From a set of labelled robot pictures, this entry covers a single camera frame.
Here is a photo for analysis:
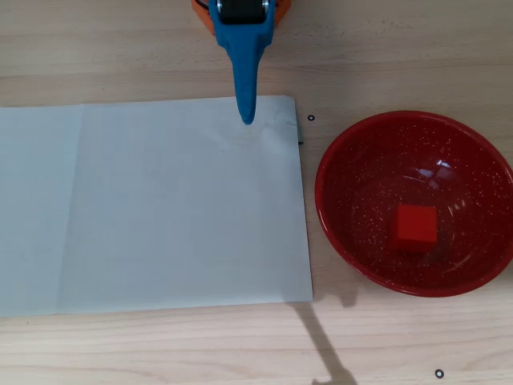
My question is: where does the blue gripper black motor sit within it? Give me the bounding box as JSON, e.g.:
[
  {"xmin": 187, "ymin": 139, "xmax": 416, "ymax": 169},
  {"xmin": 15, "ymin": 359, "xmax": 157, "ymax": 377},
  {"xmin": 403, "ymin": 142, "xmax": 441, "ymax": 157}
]
[{"xmin": 208, "ymin": 0, "xmax": 279, "ymax": 127}]

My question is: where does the red cube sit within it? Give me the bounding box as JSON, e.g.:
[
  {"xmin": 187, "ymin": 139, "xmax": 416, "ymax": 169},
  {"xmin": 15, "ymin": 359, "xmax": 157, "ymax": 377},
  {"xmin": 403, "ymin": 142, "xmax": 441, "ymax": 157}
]
[{"xmin": 390, "ymin": 204, "xmax": 438, "ymax": 255}]

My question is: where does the red speckled bowl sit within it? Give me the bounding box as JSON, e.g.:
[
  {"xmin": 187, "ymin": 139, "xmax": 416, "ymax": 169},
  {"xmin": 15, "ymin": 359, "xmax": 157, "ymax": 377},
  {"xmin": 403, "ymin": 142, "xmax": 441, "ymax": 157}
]
[{"xmin": 314, "ymin": 111, "xmax": 513, "ymax": 298}]

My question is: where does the white paper sheet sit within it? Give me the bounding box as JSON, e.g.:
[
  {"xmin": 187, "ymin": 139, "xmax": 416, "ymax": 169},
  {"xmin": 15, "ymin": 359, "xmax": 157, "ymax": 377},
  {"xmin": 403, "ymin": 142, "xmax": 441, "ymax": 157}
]
[{"xmin": 0, "ymin": 95, "xmax": 314, "ymax": 318}]

